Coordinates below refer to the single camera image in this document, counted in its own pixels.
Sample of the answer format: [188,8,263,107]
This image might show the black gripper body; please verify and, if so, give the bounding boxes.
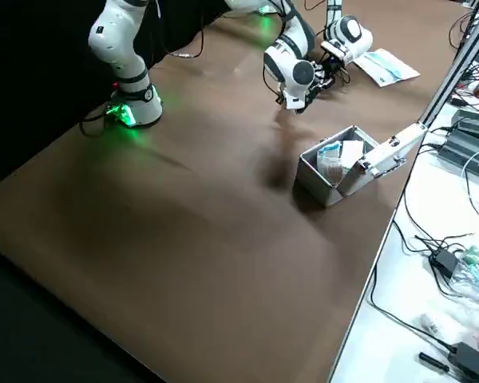
[303,58,329,109]
[321,52,350,81]

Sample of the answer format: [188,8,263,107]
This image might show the blue white medicine packet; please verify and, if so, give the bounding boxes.
[317,142,342,159]

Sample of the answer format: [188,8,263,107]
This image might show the blue white mask packet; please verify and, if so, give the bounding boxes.
[358,48,421,83]
[353,54,401,88]

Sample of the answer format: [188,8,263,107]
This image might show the small white carton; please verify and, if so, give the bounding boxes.
[340,139,365,171]

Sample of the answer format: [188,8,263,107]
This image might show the silver aluminium case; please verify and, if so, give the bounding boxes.
[294,124,427,209]

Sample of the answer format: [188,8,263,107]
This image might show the dark power supply brick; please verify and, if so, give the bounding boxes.
[437,130,479,181]
[449,109,479,137]

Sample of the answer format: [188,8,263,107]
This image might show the small black power adapter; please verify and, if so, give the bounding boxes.
[429,248,461,279]

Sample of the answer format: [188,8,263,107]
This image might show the clear plastic parts bag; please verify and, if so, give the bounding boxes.
[449,243,479,306]

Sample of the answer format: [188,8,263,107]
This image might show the black marker pen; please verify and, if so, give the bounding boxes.
[418,351,451,375]

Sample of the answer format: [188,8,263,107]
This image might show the large black power adapter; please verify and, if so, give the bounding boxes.
[448,342,479,382]

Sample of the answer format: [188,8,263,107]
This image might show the aluminium frame post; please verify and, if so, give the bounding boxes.
[418,6,479,131]

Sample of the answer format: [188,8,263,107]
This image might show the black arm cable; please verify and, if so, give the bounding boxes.
[157,0,205,60]

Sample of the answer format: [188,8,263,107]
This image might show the black arm base cables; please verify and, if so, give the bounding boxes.
[78,104,119,138]

